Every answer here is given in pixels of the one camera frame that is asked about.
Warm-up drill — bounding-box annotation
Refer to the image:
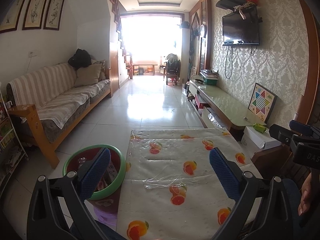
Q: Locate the wall shelf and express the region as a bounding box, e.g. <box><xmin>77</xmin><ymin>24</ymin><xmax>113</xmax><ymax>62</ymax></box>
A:
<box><xmin>215</xmin><ymin>0</ymin><xmax>247</xmax><ymax>11</ymax></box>

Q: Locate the green red trash bin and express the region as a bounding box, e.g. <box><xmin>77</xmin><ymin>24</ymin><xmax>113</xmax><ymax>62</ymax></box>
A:
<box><xmin>62</xmin><ymin>144</ymin><xmax>126</xmax><ymax>200</ymax></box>

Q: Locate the chinese checkers board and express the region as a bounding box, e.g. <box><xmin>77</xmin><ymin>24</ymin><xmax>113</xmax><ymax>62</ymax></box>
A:
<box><xmin>248</xmin><ymin>83</ymin><xmax>278</xmax><ymax>123</ymax></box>

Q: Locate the long tv cabinet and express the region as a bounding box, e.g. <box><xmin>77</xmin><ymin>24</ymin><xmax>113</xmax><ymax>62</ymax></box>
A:
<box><xmin>189</xmin><ymin>80</ymin><xmax>266</xmax><ymax>140</ymax></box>

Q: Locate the green snack packet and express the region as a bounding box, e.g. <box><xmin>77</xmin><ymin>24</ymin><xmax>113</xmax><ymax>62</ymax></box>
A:
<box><xmin>253</xmin><ymin>123</ymin><xmax>267</xmax><ymax>133</ymax></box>

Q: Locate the wall clock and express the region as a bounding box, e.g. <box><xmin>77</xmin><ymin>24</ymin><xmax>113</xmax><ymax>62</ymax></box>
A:
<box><xmin>199</xmin><ymin>24</ymin><xmax>207</xmax><ymax>38</ymax></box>

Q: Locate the framed picture middle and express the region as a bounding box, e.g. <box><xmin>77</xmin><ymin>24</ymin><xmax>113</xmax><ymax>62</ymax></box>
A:
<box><xmin>22</xmin><ymin>0</ymin><xmax>47</xmax><ymax>30</ymax></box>

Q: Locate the clear plastic bottle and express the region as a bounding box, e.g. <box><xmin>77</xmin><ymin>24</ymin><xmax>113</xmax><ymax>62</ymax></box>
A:
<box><xmin>77</xmin><ymin>157</ymin><xmax>94</xmax><ymax>172</ymax></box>

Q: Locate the right hand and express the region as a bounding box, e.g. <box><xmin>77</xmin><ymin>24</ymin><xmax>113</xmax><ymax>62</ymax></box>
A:
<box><xmin>298</xmin><ymin>174</ymin><xmax>312</xmax><ymax>216</ymax></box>

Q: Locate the green box on cabinet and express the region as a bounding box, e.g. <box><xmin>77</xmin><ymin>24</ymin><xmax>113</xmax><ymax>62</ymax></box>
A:
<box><xmin>200</xmin><ymin>73</ymin><xmax>218</xmax><ymax>86</ymax></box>

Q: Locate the striped wooden sofa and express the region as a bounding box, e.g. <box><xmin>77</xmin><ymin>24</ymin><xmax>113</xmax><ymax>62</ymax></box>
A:
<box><xmin>7</xmin><ymin>61</ymin><xmax>113</xmax><ymax>168</ymax></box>

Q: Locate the white cardboard box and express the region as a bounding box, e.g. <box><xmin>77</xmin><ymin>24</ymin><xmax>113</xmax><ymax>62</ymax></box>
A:
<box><xmin>241</xmin><ymin>126</ymin><xmax>281</xmax><ymax>153</ymax></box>

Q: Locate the wooden table far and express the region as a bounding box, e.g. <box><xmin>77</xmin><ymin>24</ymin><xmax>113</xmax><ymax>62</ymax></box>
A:
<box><xmin>133</xmin><ymin>63</ymin><xmax>157</xmax><ymax>75</ymax></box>

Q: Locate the wall mounted television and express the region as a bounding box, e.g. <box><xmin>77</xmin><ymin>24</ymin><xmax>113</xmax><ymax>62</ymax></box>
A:
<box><xmin>222</xmin><ymin>5</ymin><xmax>260</xmax><ymax>46</ymax></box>

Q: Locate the framed picture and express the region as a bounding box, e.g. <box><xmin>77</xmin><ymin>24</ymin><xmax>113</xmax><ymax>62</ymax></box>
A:
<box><xmin>43</xmin><ymin>0</ymin><xmax>65</xmax><ymax>31</ymax></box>
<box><xmin>22</xmin><ymin>0</ymin><xmax>47</xmax><ymax>30</ymax></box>
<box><xmin>0</xmin><ymin>0</ymin><xmax>25</xmax><ymax>33</ymax></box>

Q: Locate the book rack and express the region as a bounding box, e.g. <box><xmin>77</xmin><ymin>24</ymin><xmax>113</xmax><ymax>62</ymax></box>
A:
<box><xmin>0</xmin><ymin>93</ymin><xmax>28</xmax><ymax>196</ymax></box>

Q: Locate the framed picture left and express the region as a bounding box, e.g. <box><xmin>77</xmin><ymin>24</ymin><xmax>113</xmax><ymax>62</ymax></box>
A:
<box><xmin>0</xmin><ymin>0</ymin><xmax>25</xmax><ymax>33</ymax></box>

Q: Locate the framed picture right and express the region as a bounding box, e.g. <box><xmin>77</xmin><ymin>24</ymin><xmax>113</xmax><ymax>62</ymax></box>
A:
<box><xmin>43</xmin><ymin>0</ymin><xmax>65</xmax><ymax>31</ymax></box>

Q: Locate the fruit print tablecloth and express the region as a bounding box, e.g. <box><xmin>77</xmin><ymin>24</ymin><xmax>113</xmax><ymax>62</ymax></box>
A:
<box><xmin>116</xmin><ymin>128</ymin><xmax>259</xmax><ymax>239</ymax></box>

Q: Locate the beige cushion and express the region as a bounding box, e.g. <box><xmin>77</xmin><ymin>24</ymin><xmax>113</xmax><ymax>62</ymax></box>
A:
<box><xmin>74</xmin><ymin>64</ymin><xmax>101</xmax><ymax>87</ymax></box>

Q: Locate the black bag on sofa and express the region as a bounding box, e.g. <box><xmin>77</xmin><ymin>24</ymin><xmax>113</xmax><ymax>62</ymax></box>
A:
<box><xmin>68</xmin><ymin>49</ymin><xmax>91</xmax><ymax>70</ymax></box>

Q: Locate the pink plastic bag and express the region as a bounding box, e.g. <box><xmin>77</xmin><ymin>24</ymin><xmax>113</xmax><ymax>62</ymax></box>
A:
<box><xmin>92</xmin><ymin>198</ymin><xmax>119</xmax><ymax>230</ymax></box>

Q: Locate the wooden chair with clothes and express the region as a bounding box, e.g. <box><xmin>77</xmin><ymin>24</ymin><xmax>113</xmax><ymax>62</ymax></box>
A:
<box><xmin>165</xmin><ymin>53</ymin><xmax>181</xmax><ymax>86</ymax></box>

